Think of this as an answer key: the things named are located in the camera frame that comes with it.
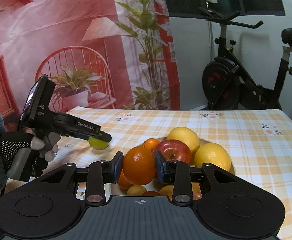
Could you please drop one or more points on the green apple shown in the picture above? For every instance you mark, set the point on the green apple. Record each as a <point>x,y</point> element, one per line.
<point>97,144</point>

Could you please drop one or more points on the gloved left hand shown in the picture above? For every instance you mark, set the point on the gloved left hand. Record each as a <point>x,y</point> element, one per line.
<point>24,155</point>

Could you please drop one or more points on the black exercise bike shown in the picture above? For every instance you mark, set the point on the black exercise bike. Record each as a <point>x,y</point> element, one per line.
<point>227,84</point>

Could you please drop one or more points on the brown kiwi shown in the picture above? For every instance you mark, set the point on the brown kiwi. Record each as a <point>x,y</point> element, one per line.
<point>136,190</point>
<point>167,191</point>

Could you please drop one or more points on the orange tangerine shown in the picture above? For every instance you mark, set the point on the orange tangerine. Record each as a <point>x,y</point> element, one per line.
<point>139,166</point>
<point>196,191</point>
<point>151,144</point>
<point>123,183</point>

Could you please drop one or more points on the beige round plate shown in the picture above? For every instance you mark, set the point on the beige round plate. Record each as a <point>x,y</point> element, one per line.
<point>155,185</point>

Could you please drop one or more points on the printed room scene backdrop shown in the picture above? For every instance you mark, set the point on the printed room scene backdrop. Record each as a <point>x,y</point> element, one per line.
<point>115,54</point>

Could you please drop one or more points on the large yellow lemon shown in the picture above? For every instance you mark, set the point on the large yellow lemon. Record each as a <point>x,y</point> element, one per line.
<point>187,136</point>

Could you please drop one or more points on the dark red apple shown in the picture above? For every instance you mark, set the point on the dark red apple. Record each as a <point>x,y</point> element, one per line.
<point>151,193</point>

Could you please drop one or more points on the orange plaid floral tablecloth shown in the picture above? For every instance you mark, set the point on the orange plaid floral tablecloth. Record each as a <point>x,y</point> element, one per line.
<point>258,142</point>

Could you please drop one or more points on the red apple with yellow patch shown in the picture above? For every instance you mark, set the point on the red apple with yellow patch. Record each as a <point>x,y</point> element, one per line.
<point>175,150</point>

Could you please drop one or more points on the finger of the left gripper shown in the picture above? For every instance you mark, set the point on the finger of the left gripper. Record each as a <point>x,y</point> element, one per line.
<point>102,136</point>

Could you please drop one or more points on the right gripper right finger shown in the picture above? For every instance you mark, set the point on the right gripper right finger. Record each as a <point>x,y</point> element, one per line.
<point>176,173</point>

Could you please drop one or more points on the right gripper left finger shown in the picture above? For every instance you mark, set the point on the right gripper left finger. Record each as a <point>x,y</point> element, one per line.
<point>100,173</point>

